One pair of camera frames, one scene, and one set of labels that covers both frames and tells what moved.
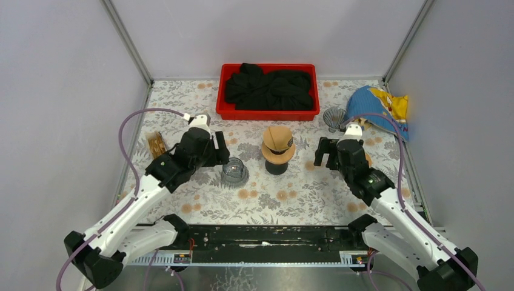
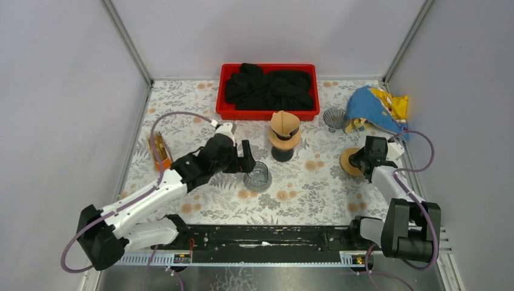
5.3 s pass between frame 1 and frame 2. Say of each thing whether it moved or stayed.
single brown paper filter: moved
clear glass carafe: moved
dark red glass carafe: moved
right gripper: moved
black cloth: stayed
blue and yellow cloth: stayed
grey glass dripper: stayed
